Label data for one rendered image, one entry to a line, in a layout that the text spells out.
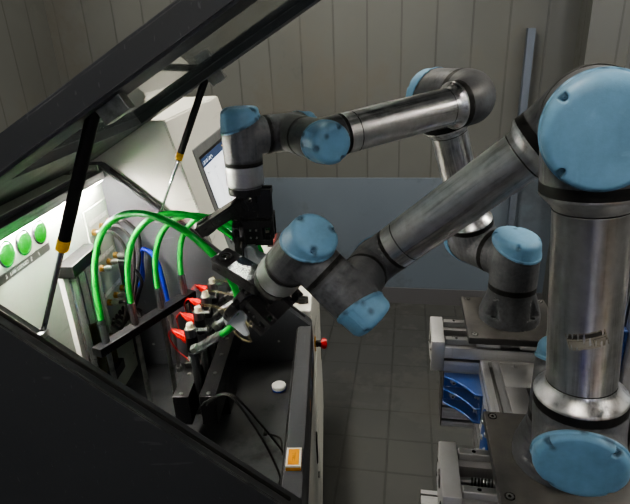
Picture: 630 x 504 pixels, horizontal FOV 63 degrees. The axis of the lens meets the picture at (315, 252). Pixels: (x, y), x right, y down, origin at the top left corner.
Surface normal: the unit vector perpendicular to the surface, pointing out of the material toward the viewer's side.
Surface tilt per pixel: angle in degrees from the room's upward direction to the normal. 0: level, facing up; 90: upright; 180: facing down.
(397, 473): 0
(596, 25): 90
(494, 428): 0
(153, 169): 90
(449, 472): 0
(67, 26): 90
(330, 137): 90
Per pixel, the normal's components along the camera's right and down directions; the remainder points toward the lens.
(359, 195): -0.17, 0.37
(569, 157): -0.39, 0.24
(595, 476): -0.36, 0.48
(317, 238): 0.43, -0.47
